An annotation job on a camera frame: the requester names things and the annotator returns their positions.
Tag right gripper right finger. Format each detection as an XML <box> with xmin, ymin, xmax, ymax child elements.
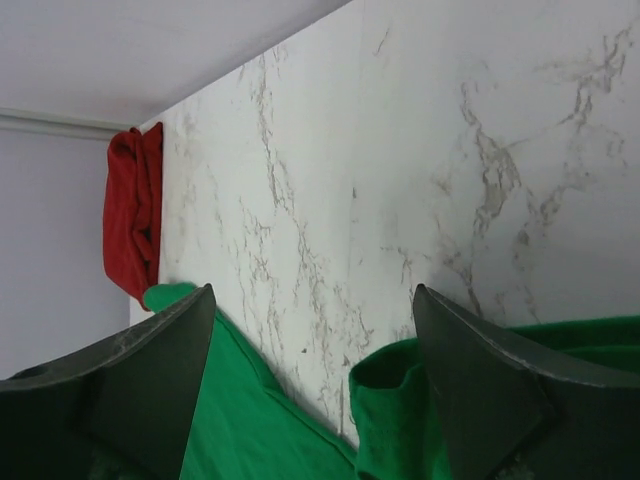
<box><xmin>413</xmin><ymin>286</ymin><xmax>639</xmax><ymax>479</ymax></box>

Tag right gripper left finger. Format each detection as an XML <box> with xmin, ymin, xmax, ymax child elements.
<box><xmin>1</xmin><ymin>285</ymin><xmax>216</xmax><ymax>479</ymax></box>

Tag green t-shirt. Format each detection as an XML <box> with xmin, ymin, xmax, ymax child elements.
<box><xmin>142</xmin><ymin>282</ymin><xmax>640</xmax><ymax>480</ymax></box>

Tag folded dark red t-shirt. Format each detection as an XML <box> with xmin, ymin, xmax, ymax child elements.
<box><xmin>102</xmin><ymin>122</ymin><xmax>164</xmax><ymax>305</ymax></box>

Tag left aluminium frame post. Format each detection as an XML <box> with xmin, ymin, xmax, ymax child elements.
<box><xmin>1</xmin><ymin>108</ymin><xmax>130</xmax><ymax>141</ymax></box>

